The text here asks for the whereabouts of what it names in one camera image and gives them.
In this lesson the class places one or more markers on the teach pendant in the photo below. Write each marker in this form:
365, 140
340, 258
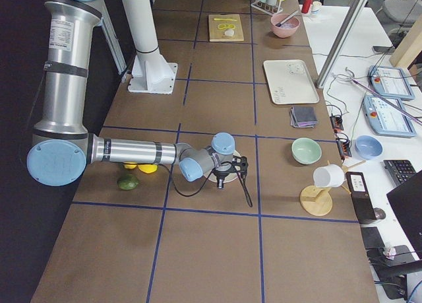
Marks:
385, 119
390, 81

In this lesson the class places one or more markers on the yellow lemon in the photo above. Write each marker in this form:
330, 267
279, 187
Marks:
147, 168
130, 166

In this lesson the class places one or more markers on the yellow lemon lower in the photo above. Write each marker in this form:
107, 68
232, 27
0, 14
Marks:
130, 166

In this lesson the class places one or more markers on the green lime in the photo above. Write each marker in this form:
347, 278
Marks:
127, 182

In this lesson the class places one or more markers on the teach pendant far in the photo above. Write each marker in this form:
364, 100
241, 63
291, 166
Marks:
390, 81

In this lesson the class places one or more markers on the yellow plastic knife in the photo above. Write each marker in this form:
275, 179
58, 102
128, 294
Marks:
224, 19

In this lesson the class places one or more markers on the black keyboard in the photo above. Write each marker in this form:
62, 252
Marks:
399, 170

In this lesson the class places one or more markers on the yellow lemon upper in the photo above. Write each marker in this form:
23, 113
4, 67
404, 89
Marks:
147, 168

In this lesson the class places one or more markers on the aluminium frame post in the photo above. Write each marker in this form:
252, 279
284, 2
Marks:
351, 18

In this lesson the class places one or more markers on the black phone stand box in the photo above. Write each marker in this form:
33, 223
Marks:
360, 197

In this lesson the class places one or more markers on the wooden cutting board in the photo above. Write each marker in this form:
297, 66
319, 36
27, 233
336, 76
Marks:
217, 35

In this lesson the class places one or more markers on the blue bowl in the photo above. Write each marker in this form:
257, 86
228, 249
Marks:
367, 147

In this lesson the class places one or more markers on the white bear tray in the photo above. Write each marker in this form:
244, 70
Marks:
289, 82

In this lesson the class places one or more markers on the green bowl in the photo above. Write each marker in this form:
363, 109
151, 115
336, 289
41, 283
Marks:
306, 151

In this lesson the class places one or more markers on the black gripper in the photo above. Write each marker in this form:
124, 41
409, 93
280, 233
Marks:
219, 175

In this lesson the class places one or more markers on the white mug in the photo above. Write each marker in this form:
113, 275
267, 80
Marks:
328, 176

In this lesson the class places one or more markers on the teach pendant near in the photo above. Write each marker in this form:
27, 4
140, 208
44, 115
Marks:
385, 119

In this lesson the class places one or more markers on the grey purple folded cloths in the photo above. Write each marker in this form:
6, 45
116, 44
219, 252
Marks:
303, 117

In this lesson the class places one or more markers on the wooden mug stand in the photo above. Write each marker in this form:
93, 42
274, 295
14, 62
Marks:
317, 200

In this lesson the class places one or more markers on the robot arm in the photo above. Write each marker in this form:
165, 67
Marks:
62, 146

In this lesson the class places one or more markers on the reacher grabber stick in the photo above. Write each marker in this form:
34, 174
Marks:
393, 101

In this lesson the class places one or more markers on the pink bowl with ice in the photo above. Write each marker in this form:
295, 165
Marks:
287, 29

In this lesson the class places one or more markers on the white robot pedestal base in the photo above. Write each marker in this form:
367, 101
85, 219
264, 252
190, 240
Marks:
151, 73

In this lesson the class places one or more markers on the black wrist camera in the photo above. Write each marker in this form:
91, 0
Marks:
240, 163

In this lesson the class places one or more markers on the cream round plate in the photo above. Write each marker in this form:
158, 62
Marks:
235, 177

